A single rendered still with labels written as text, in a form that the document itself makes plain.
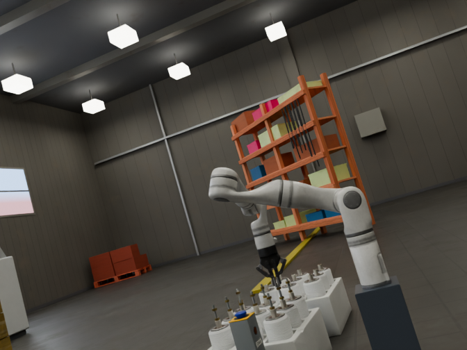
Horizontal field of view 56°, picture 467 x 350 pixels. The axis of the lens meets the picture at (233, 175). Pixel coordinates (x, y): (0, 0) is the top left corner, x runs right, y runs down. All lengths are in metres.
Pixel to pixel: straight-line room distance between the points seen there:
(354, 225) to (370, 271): 0.15
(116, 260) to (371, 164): 7.25
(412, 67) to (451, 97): 1.23
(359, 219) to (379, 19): 11.68
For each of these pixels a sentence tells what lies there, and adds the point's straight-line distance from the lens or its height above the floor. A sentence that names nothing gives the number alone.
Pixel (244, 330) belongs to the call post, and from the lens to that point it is 1.53.
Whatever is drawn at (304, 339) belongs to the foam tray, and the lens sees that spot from 1.72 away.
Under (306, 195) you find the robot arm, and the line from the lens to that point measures 1.48.
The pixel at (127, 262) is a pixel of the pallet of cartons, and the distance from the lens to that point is 12.25.
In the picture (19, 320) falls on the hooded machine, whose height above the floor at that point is 0.20.
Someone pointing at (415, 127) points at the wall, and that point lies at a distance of 12.40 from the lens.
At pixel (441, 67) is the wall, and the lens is 12.75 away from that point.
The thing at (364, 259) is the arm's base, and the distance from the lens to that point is 1.49.
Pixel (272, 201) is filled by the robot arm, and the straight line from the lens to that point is 1.45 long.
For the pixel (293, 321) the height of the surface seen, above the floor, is 0.20.
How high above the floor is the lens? 0.62
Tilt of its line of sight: 6 degrees up
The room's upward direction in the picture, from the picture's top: 17 degrees counter-clockwise
